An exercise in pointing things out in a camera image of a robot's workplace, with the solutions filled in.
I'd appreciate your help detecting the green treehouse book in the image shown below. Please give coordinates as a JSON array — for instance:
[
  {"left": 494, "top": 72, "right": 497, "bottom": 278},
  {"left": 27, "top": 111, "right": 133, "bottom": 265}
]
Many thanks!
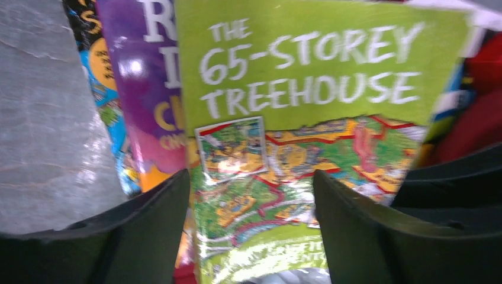
[{"left": 175, "top": 1, "right": 471, "bottom": 283}]

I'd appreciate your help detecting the red student backpack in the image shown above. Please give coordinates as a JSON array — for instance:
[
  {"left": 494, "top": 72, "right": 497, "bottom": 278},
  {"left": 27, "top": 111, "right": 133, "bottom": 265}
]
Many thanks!
[{"left": 418, "top": 30, "right": 501, "bottom": 166}]

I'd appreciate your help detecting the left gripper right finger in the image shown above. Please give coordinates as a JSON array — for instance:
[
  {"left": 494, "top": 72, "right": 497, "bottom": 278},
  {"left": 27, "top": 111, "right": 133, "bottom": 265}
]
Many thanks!
[{"left": 313, "top": 170, "right": 501, "bottom": 283}]

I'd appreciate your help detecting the purple colourful book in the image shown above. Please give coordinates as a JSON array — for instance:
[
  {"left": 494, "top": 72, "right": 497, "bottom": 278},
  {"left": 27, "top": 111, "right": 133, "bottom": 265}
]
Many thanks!
[{"left": 62, "top": 0, "right": 197, "bottom": 271}]

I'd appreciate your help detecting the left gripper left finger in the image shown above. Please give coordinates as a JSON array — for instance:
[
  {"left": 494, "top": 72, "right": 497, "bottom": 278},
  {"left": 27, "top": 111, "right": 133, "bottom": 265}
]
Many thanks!
[{"left": 1, "top": 170, "right": 190, "bottom": 283}]

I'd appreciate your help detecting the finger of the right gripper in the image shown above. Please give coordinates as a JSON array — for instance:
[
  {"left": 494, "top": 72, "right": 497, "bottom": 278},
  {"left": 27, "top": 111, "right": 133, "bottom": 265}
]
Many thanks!
[{"left": 392, "top": 144, "right": 501, "bottom": 234}]

